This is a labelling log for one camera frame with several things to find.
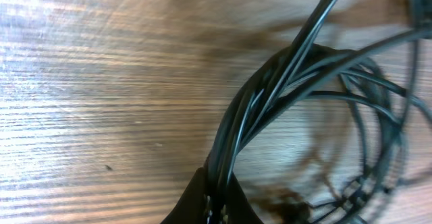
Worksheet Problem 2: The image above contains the thin black USB cable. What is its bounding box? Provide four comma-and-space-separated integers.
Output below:
205, 0, 432, 224

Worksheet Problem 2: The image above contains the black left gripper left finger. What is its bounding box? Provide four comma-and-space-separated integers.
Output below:
161, 167, 207, 224

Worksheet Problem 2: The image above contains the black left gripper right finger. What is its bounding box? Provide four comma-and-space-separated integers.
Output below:
225, 175, 263, 224

